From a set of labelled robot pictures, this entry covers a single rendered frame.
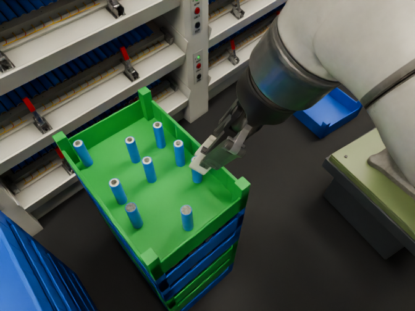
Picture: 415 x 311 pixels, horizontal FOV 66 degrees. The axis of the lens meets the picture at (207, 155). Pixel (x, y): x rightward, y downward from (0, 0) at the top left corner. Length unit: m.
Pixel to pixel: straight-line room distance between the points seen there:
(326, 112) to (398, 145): 1.08
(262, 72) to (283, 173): 0.82
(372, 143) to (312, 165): 0.25
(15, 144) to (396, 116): 0.79
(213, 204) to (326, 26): 0.39
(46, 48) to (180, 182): 0.40
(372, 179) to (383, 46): 0.69
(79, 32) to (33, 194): 0.47
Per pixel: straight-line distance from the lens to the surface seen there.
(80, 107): 0.90
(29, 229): 1.09
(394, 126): 0.26
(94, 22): 0.81
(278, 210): 1.05
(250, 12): 1.20
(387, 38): 0.25
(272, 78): 0.32
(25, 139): 0.88
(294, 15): 0.29
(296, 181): 1.11
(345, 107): 1.39
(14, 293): 0.61
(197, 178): 0.57
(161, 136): 0.62
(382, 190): 0.91
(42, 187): 1.02
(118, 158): 0.66
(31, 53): 0.77
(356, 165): 0.93
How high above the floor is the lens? 0.92
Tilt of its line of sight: 55 degrees down
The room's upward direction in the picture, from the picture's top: straight up
